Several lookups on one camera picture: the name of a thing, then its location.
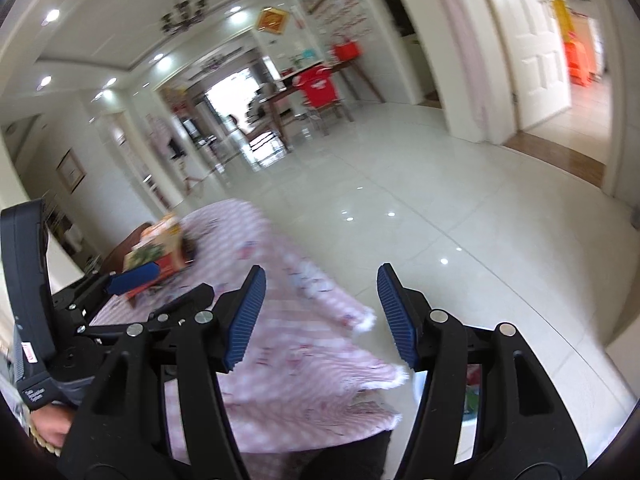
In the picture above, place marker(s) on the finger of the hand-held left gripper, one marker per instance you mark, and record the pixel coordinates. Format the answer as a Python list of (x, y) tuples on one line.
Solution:
[(185, 300), (132, 277)]

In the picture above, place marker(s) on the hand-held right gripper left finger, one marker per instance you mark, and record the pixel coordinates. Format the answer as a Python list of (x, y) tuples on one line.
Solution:
[(245, 315)]

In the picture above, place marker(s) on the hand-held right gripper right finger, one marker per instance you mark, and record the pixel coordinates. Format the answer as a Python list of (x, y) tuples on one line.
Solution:
[(397, 315)]

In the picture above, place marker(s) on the colourful cardboard box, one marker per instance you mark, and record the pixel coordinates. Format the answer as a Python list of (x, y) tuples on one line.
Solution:
[(160, 247)]

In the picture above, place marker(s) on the person's left hand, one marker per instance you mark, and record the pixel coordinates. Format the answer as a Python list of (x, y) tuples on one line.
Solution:
[(55, 420)]

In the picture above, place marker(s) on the brown padded bench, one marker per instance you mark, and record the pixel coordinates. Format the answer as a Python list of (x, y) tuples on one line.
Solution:
[(122, 250)]

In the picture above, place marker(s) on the white shoe rack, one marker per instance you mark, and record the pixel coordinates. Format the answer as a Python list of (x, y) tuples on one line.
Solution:
[(67, 235)]

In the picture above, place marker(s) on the pink checkered blanket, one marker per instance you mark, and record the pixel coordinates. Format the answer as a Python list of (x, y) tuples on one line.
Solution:
[(300, 360)]

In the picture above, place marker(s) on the wooden coat stand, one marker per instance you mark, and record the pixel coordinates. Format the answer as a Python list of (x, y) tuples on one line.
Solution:
[(187, 180)]

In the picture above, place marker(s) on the pink jacket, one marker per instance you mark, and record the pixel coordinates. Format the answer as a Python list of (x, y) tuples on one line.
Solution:
[(159, 132)]

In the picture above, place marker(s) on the wooden chair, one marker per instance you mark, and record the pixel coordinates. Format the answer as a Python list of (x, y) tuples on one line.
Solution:
[(332, 112)]

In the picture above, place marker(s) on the wooden dining table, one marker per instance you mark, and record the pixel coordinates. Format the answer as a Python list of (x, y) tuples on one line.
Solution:
[(285, 91)]

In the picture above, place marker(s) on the small black chandelier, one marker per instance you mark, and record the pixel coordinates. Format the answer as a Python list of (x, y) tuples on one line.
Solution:
[(215, 62)]

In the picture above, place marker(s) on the red cloth chair cover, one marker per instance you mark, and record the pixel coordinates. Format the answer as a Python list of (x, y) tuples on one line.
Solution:
[(317, 85)]

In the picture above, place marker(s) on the pink sheer curtain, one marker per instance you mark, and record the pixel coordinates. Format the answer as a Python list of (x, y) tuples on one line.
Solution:
[(470, 60)]

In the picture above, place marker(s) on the large black chandelier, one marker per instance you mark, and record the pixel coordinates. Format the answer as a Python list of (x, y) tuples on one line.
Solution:
[(182, 12)]

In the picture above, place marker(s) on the red bag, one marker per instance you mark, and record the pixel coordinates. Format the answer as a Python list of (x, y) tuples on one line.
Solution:
[(347, 50)]

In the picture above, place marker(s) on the recessed ceiling lights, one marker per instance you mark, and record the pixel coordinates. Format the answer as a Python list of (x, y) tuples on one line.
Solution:
[(51, 15)]

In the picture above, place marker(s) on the white panel door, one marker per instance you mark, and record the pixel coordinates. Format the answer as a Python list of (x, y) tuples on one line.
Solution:
[(535, 50)]

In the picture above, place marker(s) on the orange plastic item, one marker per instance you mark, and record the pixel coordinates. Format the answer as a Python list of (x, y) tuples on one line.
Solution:
[(580, 62)]

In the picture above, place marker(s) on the small framed wall picture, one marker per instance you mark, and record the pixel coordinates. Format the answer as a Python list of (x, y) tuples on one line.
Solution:
[(71, 171)]

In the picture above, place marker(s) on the red diamond wall decoration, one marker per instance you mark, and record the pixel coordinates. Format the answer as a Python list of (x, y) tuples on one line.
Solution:
[(273, 21)]

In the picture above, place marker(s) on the group of wall certificates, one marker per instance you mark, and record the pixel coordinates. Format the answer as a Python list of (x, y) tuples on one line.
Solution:
[(345, 5)]

